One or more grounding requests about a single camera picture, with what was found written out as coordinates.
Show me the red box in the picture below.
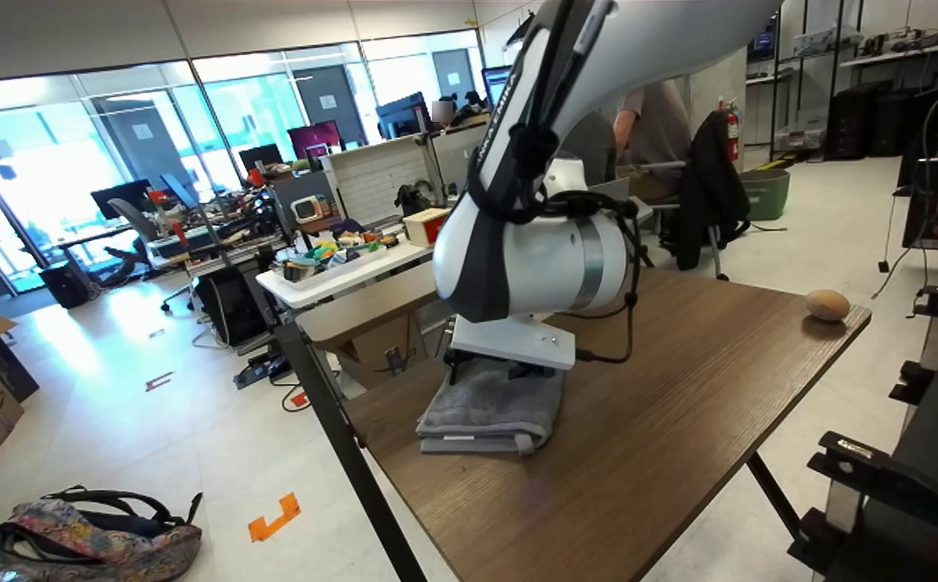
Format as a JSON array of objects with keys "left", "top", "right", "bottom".
[{"left": 403, "top": 207, "right": 453, "bottom": 248}]

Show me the white table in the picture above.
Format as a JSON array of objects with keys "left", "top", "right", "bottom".
[{"left": 255, "top": 236, "right": 436, "bottom": 318}]

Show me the colourful patterned backpack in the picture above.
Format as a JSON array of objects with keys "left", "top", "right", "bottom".
[{"left": 0, "top": 485, "right": 206, "bottom": 582}]

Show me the blue screen monitor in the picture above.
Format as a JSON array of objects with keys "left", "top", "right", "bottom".
[{"left": 481, "top": 62, "right": 520, "bottom": 118}]

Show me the colourful toy pile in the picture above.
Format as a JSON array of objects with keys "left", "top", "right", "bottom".
[{"left": 280, "top": 223, "right": 408, "bottom": 284}]

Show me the distant seated person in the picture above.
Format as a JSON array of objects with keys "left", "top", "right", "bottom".
[{"left": 434, "top": 94, "right": 470, "bottom": 132}]

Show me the cardboard box with logo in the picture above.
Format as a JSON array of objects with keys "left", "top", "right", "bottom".
[{"left": 335, "top": 308, "right": 432, "bottom": 389}]

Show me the tan round plush toy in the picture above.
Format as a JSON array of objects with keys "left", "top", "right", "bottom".
[{"left": 804, "top": 284, "right": 856, "bottom": 328}]

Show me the grey towel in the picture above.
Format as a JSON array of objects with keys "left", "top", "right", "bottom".
[{"left": 411, "top": 353, "right": 570, "bottom": 459}]

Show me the red fire extinguisher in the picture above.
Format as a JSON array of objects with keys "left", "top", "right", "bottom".
[{"left": 720, "top": 97, "right": 748, "bottom": 165}]

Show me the purple screen monitor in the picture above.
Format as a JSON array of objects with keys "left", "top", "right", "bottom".
[{"left": 284, "top": 121, "right": 351, "bottom": 165}]

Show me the grey cubicle partition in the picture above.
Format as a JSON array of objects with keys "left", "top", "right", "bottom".
[{"left": 322, "top": 132, "right": 441, "bottom": 230}]

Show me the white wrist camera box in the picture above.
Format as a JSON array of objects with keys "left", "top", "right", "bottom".
[{"left": 446, "top": 314, "right": 582, "bottom": 376}]

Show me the standing person beige shirt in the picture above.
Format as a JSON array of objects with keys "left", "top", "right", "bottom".
[{"left": 605, "top": 77, "right": 699, "bottom": 207}]

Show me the black jacket on chair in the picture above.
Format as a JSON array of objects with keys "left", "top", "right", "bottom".
[{"left": 668, "top": 108, "right": 754, "bottom": 271}]

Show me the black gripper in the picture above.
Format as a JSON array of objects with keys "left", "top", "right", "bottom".
[{"left": 499, "top": 360, "right": 566, "bottom": 389}]

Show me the dark computer monitor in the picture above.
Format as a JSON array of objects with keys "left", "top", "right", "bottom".
[
  {"left": 237, "top": 141, "right": 289, "bottom": 174},
  {"left": 372, "top": 91, "right": 436, "bottom": 141},
  {"left": 90, "top": 177, "right": 157, "bottom": 223}
]

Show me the green bin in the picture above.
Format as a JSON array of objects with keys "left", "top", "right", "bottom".
[{"left": 742, "top": 165, "right": 794, "bottom": 223}]

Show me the metal shelving unit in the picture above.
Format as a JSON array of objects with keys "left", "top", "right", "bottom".
[{"left": 742, "top": 0, "right": 938, "bottom": 165}]

